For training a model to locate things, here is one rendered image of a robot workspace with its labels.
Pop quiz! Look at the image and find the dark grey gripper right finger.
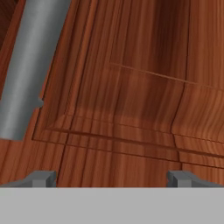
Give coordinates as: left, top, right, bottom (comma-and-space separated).
166, 170, 224, 188

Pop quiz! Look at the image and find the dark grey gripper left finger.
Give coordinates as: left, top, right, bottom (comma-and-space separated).
0, 170, 58, 188

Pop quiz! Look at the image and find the brown wooden cabinet door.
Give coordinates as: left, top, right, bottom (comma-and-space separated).
0, 0, 224, 188

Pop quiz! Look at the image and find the grey metal bar handle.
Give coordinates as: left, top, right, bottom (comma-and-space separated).
0, 0, 72, 142

